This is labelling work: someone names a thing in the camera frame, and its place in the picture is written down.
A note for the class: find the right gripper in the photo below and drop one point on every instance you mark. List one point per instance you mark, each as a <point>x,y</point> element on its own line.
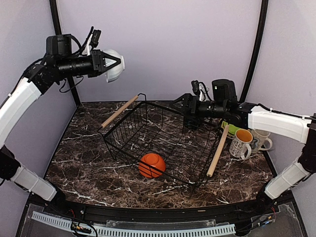
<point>187,98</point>

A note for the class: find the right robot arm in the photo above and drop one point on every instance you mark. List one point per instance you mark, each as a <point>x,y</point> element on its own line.
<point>224,105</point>

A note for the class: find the tall dragon pattern mug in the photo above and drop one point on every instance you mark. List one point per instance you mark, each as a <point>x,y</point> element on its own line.
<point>260,137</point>

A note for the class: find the white ribbed bowl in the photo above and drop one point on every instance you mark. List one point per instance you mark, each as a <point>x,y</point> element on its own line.
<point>112,65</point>

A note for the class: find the black wire dish rack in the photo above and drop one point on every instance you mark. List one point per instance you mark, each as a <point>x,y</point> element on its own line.
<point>152,127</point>

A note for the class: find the orange bowl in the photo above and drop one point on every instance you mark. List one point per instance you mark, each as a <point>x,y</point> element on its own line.
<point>151,165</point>

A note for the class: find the white leaf pattern mug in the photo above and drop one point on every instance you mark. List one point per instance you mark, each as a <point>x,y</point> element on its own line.
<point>240,145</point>

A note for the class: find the white slotted cable duct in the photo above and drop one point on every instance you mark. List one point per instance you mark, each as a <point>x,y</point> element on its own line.
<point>137,229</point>

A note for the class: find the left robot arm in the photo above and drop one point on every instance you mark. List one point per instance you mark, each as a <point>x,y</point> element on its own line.
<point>58,63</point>

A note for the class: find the black front rail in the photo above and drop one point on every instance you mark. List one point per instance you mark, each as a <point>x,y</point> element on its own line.
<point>238,212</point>

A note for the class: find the left wooden rack handle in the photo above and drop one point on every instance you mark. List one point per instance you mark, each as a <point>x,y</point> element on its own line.
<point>119,111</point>

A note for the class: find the lime green plate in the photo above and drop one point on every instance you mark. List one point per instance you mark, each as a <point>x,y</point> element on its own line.
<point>232,129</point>

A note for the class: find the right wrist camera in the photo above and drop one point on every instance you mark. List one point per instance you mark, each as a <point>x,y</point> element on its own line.
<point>200,90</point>

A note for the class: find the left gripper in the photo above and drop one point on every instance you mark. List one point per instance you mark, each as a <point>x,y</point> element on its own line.
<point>98,63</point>

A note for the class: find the right wooden rack handle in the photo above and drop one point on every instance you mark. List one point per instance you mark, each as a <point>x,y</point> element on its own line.
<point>217,154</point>

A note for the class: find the wooden rack handle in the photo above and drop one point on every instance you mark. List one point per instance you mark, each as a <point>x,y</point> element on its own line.
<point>217,154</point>
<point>119,111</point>

